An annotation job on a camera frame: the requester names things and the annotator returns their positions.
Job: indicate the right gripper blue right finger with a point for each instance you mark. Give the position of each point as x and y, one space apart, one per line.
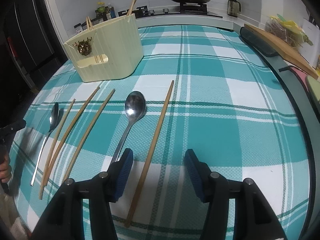
197 175

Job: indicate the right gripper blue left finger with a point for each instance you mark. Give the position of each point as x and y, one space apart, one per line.
123 171

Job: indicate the large steel spoon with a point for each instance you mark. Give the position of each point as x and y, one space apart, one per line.
53 124

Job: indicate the small steel spoon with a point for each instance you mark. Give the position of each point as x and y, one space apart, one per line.
135 108

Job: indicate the person left hand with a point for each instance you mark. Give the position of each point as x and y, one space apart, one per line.
5 169

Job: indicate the teal plaid tablecloth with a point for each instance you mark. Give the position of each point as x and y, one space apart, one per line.
226 105

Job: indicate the black refrigerator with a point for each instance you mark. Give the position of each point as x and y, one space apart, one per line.
32 42

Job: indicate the cream utensil holder box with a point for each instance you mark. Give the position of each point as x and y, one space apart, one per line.
110 51

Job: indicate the spice jars rack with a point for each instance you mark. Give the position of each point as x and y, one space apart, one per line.
83 26

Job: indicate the black mat under board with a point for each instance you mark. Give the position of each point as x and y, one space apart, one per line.
256 42

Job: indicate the green tray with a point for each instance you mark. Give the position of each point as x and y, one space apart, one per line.
314 89

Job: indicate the sauce bottles group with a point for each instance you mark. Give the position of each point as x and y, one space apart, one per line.
105 13

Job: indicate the wooden cutting board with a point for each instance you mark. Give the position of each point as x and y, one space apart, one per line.
284 50

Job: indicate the black gas stove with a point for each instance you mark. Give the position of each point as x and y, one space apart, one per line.
193 9

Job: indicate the dark glass kettle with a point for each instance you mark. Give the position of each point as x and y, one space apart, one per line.
233 8

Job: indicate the fruit basket with bag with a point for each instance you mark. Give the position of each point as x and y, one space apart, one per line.
288 31

